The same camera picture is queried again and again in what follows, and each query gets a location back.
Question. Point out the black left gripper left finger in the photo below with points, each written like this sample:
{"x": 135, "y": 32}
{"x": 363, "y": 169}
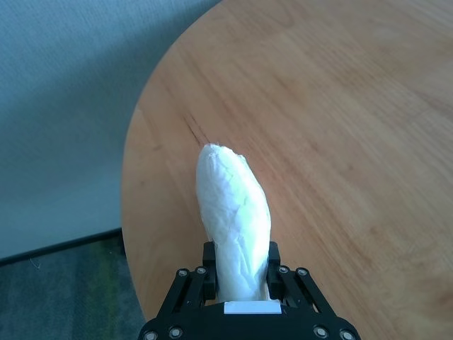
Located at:
{"x": 191, "y": 287}

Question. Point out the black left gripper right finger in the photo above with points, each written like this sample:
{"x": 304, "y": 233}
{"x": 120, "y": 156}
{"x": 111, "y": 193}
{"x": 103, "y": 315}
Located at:
{"x": 297, "y": 287}

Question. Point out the white sandbag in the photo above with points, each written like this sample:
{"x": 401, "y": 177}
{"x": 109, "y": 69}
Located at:
{"x": 233, "y": 212}

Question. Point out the black baseboard strip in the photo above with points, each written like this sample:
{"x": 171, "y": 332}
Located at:
{"x": 53, "y": 248}

